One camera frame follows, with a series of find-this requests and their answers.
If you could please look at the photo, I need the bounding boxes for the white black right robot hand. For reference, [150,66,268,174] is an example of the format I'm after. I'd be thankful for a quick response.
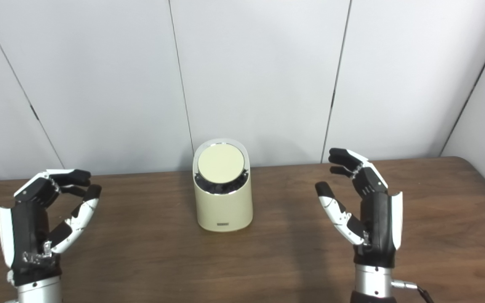
[315,148,403,268]

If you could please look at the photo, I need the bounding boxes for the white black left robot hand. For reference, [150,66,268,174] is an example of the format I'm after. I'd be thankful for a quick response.
[0,169,102,287]

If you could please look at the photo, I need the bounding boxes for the cream-colored round bin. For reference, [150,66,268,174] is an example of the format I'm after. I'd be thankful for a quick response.
[193,138,252,232]

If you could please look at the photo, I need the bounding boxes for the cream round bin lid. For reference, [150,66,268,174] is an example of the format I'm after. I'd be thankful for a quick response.
[197,143,245,184]

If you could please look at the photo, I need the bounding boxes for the black bin liner bag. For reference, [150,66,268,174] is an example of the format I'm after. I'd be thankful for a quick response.
[195,168,250,195]

